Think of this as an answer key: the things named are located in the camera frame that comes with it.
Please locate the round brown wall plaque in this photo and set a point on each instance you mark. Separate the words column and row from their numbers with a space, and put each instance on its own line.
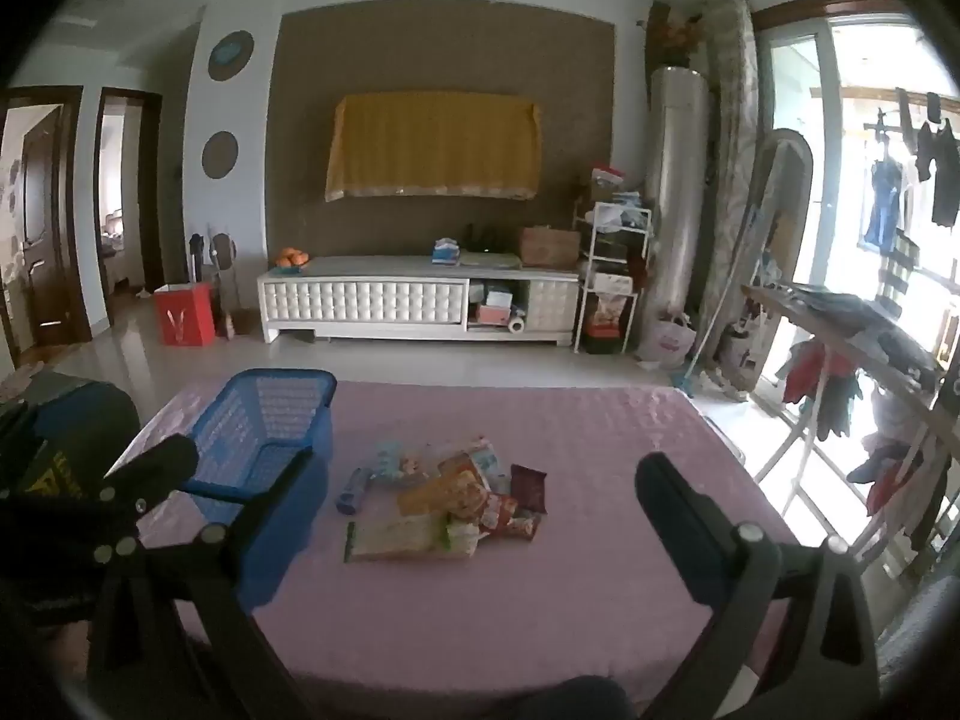
column 220, row 155

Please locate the white metal shelf rack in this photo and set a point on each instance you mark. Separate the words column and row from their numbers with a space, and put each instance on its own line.
column 592, row 255

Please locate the pile of oranges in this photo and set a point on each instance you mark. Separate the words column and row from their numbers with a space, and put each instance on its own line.
column 292, row 259

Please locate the hanging black garment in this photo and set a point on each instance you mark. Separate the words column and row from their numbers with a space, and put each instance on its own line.
column 943, row 165

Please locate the floral mattress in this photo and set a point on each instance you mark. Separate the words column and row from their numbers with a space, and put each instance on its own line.
column 731, row 127

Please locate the purple quilted blanket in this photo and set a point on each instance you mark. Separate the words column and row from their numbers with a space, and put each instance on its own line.
column 570, row 615

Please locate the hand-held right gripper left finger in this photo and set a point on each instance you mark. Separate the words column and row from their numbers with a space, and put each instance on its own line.
column 289, row 532

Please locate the pink box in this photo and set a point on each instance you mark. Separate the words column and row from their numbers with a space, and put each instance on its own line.
column 493, row 315

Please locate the orange red snack packet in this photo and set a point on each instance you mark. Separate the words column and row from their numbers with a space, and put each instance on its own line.
column 510, row 517

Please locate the clothes drying rack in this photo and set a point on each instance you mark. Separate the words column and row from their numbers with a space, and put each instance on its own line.
column 847, row 330

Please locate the round wall plaque blue centre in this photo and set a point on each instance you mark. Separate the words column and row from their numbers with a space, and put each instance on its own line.
column 230, row 55

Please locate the red paper bag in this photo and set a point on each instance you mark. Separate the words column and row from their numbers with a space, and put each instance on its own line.
column 185, row 315

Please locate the white cartoon snack packet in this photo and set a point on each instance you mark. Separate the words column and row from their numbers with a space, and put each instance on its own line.
column 487, row 457

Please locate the hanging blue garment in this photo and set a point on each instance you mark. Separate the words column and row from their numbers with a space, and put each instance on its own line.
column 883, row 202

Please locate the silver cylindrical air conditioner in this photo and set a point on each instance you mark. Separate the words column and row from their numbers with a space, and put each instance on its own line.
column 679, row 187

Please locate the yellow cloth TV cover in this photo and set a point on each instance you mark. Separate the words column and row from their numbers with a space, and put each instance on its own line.
column 435, row 146

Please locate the grey oval folding board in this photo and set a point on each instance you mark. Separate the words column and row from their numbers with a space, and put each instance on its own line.
column 787, row 187

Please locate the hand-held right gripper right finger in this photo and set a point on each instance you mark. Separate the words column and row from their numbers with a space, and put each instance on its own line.
column 675, row 517

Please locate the blue tissue box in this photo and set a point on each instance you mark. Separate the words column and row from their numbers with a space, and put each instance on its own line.
column 446, row 251

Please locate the red yellow snack packet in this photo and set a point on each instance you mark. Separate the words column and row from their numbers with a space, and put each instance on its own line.
column 442, row 491

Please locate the standing fan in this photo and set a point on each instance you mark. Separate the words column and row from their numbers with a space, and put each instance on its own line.
column 221, row 251

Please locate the white tufted TV cabinet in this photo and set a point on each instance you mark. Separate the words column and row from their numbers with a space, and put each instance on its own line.
column 375, row 300

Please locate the black bottle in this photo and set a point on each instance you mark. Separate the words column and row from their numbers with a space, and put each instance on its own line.
column 196, row 259

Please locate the flat green white snack packet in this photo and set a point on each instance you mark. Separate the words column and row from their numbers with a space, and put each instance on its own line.
column 390, row 540

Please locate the white paper roll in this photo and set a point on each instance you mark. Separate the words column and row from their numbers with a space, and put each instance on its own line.
column 516, row 325

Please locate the light blue cartoon snack packet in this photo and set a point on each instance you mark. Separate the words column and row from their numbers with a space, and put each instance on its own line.
column 397, row 465

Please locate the small green snack packet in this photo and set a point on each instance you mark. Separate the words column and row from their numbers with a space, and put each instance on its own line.
column 463, row 538

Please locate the dark wooden door frame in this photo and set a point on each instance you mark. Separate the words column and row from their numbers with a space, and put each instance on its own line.
column 154, row 195

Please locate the brown snack packet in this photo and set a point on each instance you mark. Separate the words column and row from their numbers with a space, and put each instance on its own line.
column 529, row 487

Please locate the silver blue gum pack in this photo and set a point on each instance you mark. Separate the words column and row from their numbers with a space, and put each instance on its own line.
column 352, row 491

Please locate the blue plastic basket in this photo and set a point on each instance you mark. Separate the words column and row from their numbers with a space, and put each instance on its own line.
column 255, row 420

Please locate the white pink shopping bag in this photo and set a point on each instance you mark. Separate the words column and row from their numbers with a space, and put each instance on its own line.
column 667, row 341

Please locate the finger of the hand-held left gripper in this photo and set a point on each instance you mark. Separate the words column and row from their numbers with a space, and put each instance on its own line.
column 161, row 465

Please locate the cardboard box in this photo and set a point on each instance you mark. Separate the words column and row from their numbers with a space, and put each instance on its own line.
column 550, row 246

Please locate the brown wooden door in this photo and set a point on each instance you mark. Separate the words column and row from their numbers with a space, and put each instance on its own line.
column 41, row 240

